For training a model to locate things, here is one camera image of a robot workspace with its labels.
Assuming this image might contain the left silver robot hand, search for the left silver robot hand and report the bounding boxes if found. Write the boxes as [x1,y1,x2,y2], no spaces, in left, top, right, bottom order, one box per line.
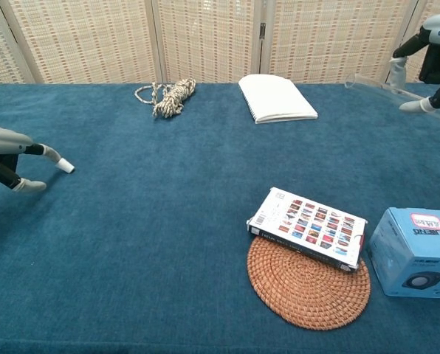
[0,123,64,193]

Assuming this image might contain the white spiral notebook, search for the white spiral notebook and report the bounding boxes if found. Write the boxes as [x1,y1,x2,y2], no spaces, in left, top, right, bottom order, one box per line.
[238,74,319,125]

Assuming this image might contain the light blue speaker box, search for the light blue speaker box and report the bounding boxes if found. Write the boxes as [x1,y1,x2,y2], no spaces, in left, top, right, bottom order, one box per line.
[368,206,440,299]

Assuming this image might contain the round woven rattan coaster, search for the round woven rattan coaster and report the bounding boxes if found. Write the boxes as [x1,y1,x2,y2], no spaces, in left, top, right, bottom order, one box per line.
[247,235,372,331]

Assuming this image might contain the book with photo grid cover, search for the book with photo grid cover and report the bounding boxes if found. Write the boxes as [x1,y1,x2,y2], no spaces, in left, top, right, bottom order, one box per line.
[246,187,368,274]

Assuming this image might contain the clear glass test tube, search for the clear glass test tube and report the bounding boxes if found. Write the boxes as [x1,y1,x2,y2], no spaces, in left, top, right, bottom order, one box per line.
[344,73,440,125]

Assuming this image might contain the teal blue tablecloth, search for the teal blue tablecloth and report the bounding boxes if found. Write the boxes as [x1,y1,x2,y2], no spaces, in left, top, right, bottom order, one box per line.
[0,82,440,354]

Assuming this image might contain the coiled beige patterned rope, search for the coiled beige patterned rope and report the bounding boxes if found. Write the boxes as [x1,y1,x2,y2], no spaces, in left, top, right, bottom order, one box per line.
[134,77,197,119]

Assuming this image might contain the woven bamboo folding screen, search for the woven bamboo folding screen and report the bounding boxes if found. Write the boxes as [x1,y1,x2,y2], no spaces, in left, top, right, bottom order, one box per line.
[0,0,440,89]

